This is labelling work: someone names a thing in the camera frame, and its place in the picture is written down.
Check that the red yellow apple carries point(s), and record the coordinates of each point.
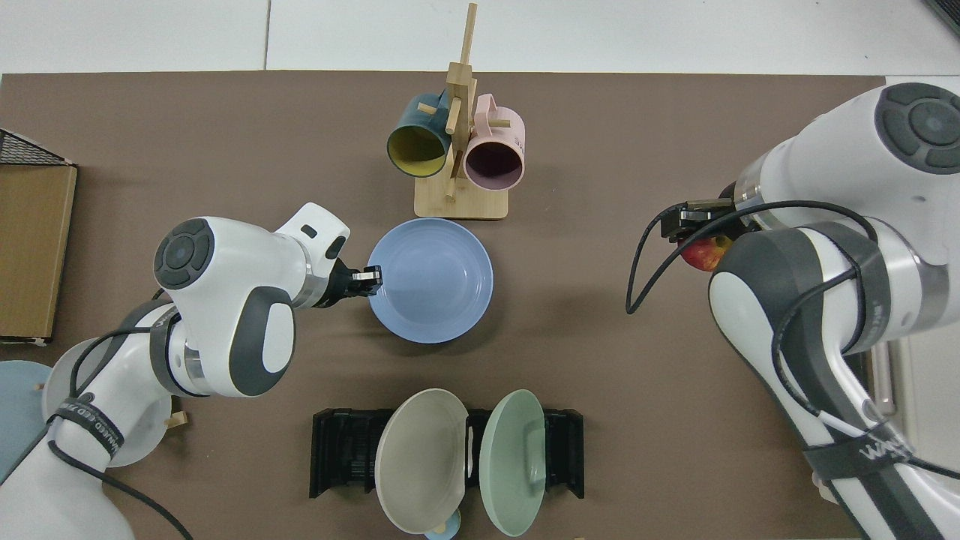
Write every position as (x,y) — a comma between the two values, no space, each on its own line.
(705,256)

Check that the black dish rack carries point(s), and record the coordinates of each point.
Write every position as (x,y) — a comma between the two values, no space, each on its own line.
(345,450)

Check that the beige plate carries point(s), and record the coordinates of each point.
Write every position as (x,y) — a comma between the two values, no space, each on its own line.
(420,465)

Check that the wooden plate rack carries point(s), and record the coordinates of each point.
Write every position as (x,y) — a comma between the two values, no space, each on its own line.
(176,420)

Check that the pale green plate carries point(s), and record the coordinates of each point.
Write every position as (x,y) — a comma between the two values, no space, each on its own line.
(514,465)

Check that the grey plate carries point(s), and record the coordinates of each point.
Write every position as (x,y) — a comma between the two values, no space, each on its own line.
(142,435)

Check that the light blue plate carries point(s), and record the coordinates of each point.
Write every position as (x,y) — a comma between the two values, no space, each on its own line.
(15,405)

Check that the wooden cup stand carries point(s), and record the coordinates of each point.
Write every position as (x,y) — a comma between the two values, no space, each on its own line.
(465,202)

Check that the dark teal cup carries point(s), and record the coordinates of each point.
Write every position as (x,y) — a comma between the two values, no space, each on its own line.
(416,146)

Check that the pink cup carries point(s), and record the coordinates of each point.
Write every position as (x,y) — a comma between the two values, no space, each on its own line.
(491,161)

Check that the brown table cloth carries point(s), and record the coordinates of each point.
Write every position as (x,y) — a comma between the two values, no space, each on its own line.
(600,375)

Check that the small blue round thing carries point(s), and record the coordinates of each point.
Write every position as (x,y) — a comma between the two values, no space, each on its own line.
(442,531)

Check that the pale toaster oven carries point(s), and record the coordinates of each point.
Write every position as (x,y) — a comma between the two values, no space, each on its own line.
(934,390)

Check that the dark grey panel corner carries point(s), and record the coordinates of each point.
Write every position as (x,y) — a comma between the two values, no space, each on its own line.
(946,13)

